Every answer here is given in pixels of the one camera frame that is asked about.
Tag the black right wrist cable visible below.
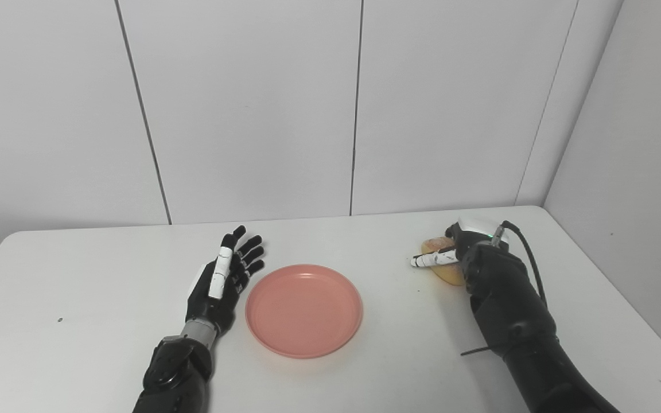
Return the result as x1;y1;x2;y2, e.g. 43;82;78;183
491;220;548;307

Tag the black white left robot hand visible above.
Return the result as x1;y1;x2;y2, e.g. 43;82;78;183
185;225;266;336

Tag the pink round plate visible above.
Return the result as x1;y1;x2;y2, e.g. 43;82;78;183
244;264;364;360

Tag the golden bread roll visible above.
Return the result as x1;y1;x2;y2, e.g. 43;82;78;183
421;236;466;286

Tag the black cable tie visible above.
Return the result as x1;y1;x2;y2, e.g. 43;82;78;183
460;343;503;356

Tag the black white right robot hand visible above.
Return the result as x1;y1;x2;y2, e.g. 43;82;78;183
410;217;509;268

